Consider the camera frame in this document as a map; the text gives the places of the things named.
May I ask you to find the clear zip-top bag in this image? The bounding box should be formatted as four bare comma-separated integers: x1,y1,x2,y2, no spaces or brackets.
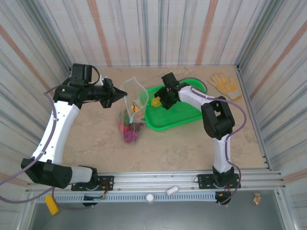
118,76,150,144

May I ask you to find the green plastic mesh basket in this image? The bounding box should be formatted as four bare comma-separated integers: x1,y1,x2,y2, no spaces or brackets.
143,77,209,132

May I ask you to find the yellow work glove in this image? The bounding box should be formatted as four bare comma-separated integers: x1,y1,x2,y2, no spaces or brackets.
207,73,243,101

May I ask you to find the yellow plastic block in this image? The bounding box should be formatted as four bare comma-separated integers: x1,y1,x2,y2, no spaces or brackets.
45,195,60,216

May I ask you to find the aluminium mounting rail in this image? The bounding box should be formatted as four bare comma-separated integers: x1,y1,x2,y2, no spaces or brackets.
25,171,287,192

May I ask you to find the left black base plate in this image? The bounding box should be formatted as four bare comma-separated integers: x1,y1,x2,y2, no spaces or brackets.
71,175,115,192

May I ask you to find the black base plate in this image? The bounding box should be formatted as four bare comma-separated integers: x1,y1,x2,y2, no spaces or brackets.
198,173,241,190
71,175,115,192

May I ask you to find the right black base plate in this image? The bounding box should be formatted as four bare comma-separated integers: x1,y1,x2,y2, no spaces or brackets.
198,173,241,190

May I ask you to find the slotted grey cable duct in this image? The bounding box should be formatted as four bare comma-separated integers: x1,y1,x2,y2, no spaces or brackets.
35,193,216,203

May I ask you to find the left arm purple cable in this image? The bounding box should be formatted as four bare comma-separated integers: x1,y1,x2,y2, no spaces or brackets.
0,85,93,211

